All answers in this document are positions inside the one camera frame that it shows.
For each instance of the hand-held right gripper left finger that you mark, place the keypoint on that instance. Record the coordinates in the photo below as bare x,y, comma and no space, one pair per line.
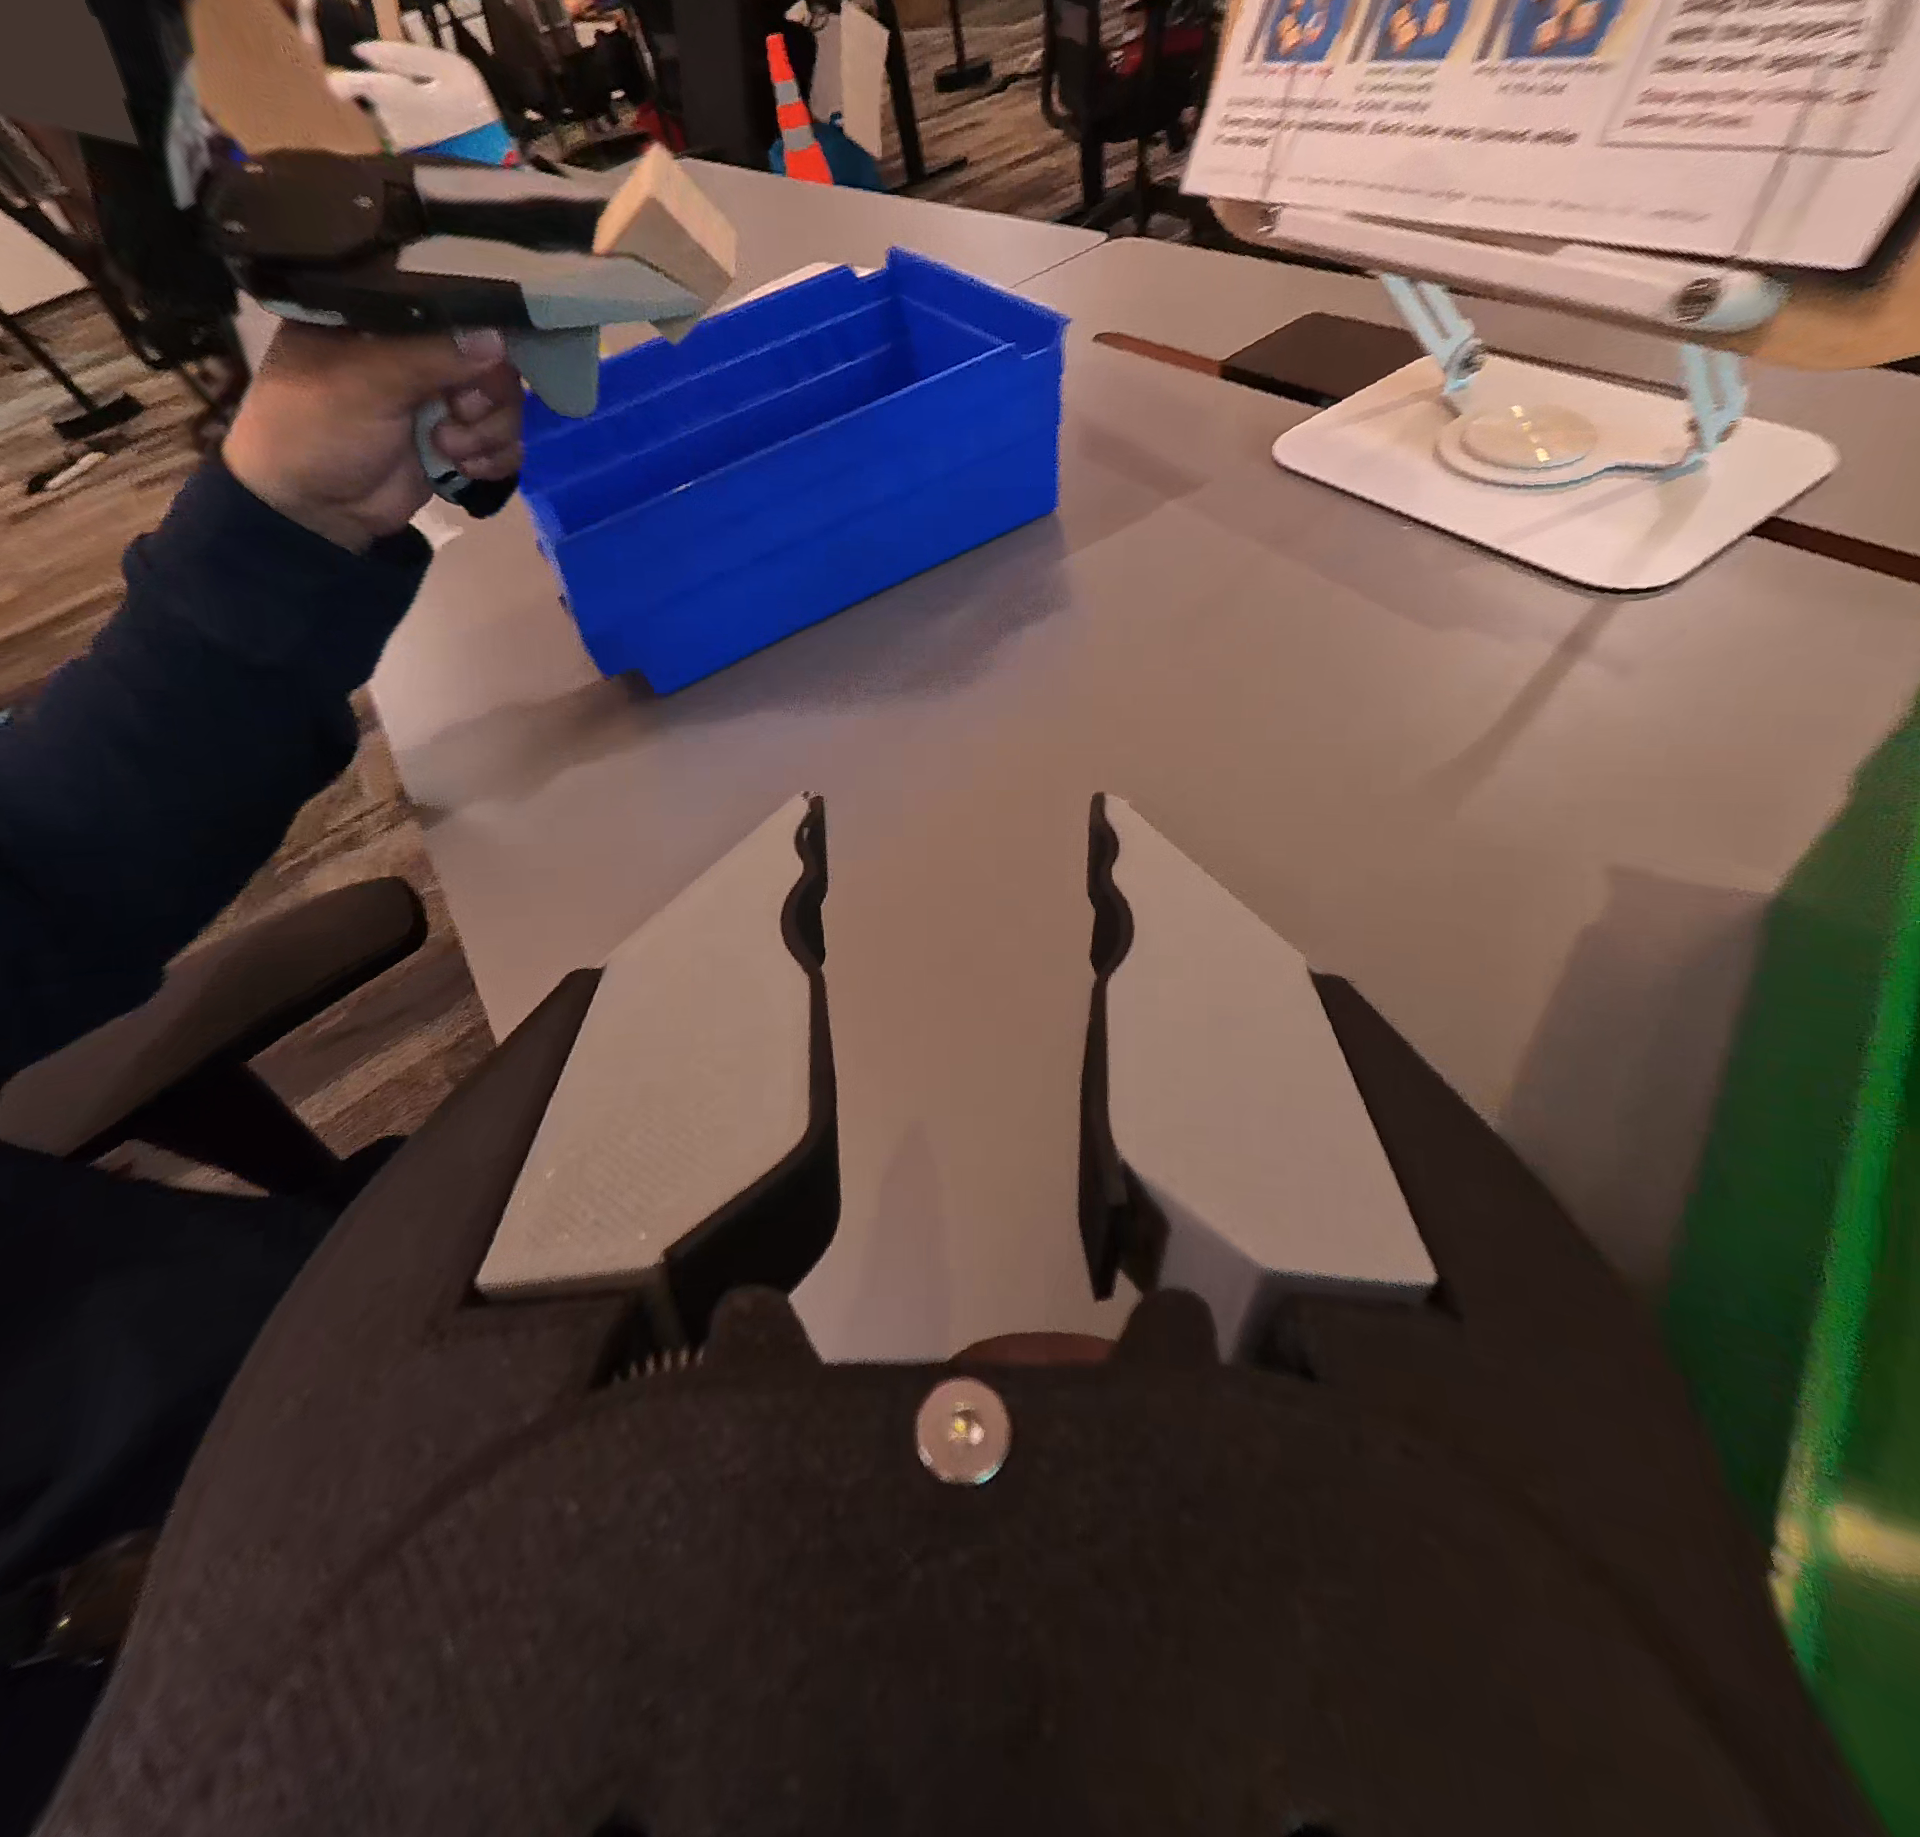
677,1103

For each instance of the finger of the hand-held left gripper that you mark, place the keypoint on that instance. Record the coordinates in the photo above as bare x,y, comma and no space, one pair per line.
527,195
572,293

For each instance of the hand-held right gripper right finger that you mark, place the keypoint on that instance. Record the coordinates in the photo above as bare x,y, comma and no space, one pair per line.
1252,1118

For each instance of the wooden cube with blue tape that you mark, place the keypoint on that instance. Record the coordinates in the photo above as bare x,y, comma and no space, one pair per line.
668,226

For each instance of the blue plastic bin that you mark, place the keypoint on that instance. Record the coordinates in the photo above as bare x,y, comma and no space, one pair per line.
842,517

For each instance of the green plastic bin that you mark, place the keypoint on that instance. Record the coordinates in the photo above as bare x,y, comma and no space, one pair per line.
1831,1191

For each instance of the person's left forearm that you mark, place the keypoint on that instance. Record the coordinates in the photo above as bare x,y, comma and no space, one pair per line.
182,727

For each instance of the person's left hand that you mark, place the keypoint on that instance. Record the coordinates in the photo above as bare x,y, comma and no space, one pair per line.
331,441

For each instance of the disinfecting wipes canister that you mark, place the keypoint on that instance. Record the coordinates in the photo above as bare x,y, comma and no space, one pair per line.
436,97

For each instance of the brown cardboard piece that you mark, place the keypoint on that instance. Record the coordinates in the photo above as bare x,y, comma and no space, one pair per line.
271,67

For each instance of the black cabinet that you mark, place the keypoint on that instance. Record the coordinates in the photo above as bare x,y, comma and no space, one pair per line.
706,36

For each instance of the orange traffic cone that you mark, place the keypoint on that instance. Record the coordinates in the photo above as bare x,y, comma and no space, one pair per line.
799,126

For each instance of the black office chair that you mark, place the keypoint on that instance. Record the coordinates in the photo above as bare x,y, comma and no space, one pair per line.
1111,67

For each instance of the document stand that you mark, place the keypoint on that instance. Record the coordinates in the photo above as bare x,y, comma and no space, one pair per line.
1651,517

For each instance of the printed instruction sheet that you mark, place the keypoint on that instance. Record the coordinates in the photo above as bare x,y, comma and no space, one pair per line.
1501,111

